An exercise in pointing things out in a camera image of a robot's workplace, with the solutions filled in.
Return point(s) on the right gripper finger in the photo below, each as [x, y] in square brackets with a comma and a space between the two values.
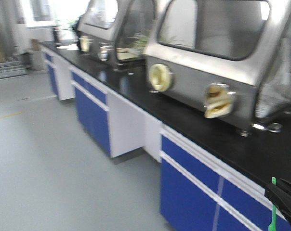
[279, 194]

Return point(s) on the steel glove box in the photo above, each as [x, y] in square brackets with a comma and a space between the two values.
[116, 32]
[229, 59]

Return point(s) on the blue white lab bench cabinets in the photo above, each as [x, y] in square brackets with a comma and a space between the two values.
[213, 177]

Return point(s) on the far steel glove box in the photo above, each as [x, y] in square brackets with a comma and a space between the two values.
[116, 32]

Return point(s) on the near steel glove box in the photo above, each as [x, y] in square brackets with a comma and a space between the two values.
[229, 59]

